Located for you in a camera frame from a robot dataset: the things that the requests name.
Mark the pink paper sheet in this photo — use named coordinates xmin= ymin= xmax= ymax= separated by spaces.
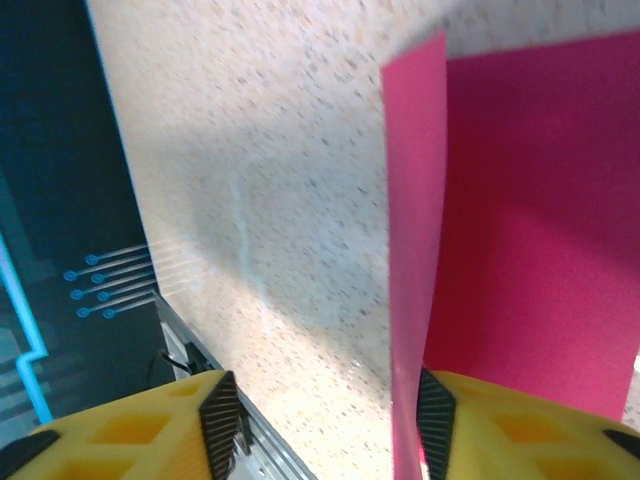
xmin=379 ymin=28 xmax=640 ymax=480

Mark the thin black cable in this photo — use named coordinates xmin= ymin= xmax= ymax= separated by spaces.
xmin=158 ymin=348 xmax=197 ymax=377

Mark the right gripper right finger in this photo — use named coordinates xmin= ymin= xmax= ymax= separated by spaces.
xmin=416 ymin=368 xmax=640 ymax=480

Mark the long aluminium base rail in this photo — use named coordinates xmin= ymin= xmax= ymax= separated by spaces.
xmin=152 ymin=288 xmax=319 ymax=480

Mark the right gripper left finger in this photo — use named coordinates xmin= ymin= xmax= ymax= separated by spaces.
xmin=0 ymin=368 xmax=250 ymax=480

